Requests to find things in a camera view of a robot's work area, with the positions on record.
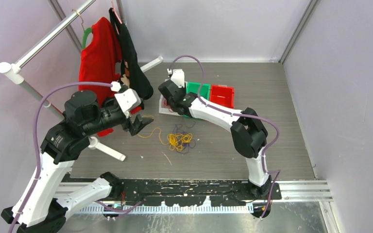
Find yellow wire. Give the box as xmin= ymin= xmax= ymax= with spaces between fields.
xmin=136 ymin=115 xmax=194 ymax=153

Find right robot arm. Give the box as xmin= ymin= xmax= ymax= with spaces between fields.
xmin=158 ymin=80 xmax=271 ymax=200

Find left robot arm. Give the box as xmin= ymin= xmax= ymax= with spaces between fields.
xmin=1 ymin=90 xmax=152 ymax=233

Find black shirt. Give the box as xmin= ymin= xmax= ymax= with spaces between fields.
xmin=109 ymin=8 xmax=153 ymax=100

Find green plastic bin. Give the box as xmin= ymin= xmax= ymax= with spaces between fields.
xmin=181 ymin=82 xmax=211 ymax=110

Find red shirt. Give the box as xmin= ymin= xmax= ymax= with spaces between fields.
xmin=78 ymin=17 xmax=142 ymax=138

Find red plastic bin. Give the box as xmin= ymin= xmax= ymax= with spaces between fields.
xmin=209 ymin=85 xmax=235 ymax=109

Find green hanger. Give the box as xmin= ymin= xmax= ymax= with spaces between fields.
xmin=82 ymin=27 xmax=93 ymax=50

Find white clothes rack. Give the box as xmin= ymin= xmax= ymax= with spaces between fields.
xmin=0 ymin=0 xmax=164 ymax=162

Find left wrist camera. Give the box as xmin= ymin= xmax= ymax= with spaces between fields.
xmin=110 ymin=82 xmax=141 ymax=118

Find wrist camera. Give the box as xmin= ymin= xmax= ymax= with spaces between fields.
xmin=167 ymin=68 xmax=186 ymax=88
xmin=110 ymin=82 xmax=141 ymax=118

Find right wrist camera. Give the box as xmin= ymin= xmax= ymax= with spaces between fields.
xmin=167 ymin=68 xmax=186 ymax=88

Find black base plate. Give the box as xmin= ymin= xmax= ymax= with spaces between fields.
xmin=91 ymin=179 xmax=282 ymax=208

